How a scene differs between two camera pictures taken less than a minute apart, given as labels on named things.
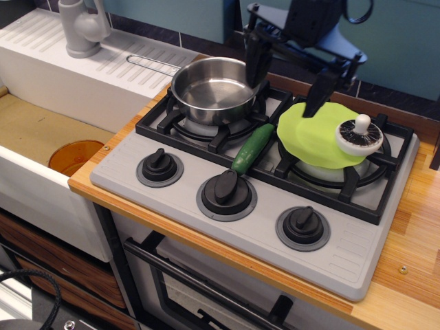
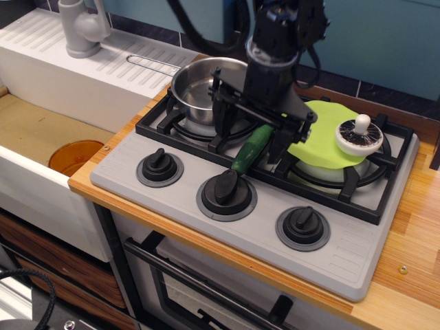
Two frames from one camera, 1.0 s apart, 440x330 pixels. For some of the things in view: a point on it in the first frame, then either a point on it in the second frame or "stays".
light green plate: [311, 142] stays
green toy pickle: [252, 149] stays
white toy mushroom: [359, 137] stays
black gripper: [307, 29] → [269, 89]
